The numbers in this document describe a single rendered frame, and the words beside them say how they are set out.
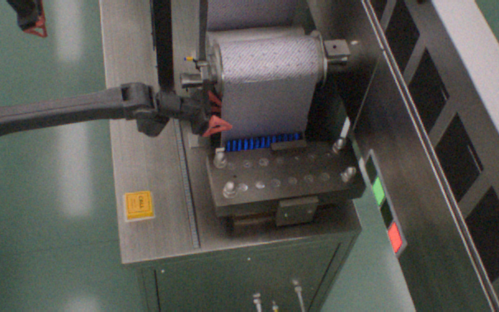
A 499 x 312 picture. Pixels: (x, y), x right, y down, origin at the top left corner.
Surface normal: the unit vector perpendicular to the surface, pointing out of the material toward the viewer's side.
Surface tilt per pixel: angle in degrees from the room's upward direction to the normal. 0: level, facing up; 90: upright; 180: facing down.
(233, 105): 90
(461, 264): 90
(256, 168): 0
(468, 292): 90
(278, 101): 90
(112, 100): 2
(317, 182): 0
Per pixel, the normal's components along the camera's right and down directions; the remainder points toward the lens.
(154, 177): 0.07, -0.55
